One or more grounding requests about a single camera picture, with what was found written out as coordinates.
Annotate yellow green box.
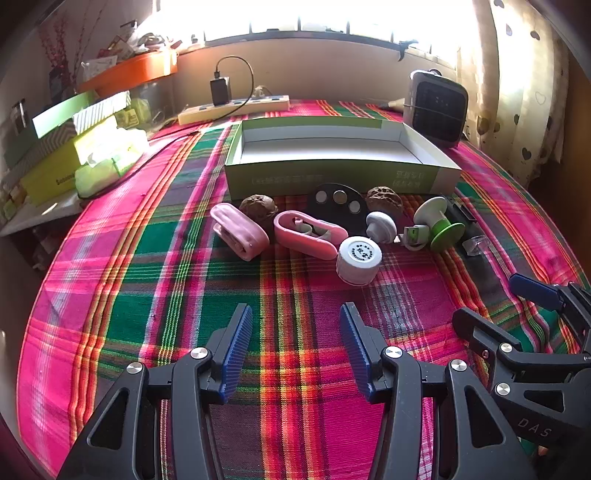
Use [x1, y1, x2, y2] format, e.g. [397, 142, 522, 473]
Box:
[20, 115, 119, 206]

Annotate plaid pink green cloth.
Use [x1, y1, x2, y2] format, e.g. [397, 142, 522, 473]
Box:
[17, 128, 586, 479]

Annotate orange tray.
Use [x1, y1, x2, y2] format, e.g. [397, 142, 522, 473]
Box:
[77, 48, 177, 98]

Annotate black disc with magnets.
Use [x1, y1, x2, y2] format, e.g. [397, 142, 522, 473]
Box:
[304, 183, 369, 236]

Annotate beige power strip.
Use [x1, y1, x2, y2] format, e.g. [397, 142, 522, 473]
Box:
[177, 95, 290, 125]

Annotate beige pouch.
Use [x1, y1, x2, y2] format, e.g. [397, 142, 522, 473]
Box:
[379, 98, 405, 113]

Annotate green white striped box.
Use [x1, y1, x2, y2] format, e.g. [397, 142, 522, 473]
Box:
[32, 90, 131, 139]

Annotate green white spool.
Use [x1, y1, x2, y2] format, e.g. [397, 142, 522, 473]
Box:
[414, 196, 466, 253]

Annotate green white cardboard box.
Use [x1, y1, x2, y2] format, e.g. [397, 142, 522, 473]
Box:
[224, 116, 462, 201]

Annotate pink clip with green pad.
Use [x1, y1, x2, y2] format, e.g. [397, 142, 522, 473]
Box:
[273, 210, 349, 260]

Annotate small grey black heater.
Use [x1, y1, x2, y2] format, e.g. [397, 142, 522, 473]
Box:
[403, 70, 469, 148]

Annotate white round cap jar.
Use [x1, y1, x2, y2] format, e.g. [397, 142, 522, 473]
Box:
[335, 236, 383, 286]

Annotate red berry branches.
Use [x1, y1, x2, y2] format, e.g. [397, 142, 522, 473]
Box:
[38, 1, 104, 85]

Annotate green tissue pack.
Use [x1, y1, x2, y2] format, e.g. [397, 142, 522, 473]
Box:
[74, 129, 148, 198]

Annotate pink clip plain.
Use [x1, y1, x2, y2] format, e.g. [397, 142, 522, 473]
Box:
[211, 203, 270, 261]

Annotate brown walnut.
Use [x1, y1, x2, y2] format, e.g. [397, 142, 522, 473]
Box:
[239, 194, 279, 231]
[366, 186, 403, 217]

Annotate heart pattern curtain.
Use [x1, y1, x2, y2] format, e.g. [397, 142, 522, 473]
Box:
[456, 1, 569, 186]

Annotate black clear lighter device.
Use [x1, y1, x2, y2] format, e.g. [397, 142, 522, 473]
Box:
[445, 197, 489, 257]

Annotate black window hook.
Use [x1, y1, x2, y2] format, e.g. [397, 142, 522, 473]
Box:
[398, 40, 418, 62]

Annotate black charger adapter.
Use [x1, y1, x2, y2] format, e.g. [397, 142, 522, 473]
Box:
[211, 70, 231, 106]

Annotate white mushroom knob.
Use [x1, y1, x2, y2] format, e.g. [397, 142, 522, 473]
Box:
[366, 211, 398, 244]

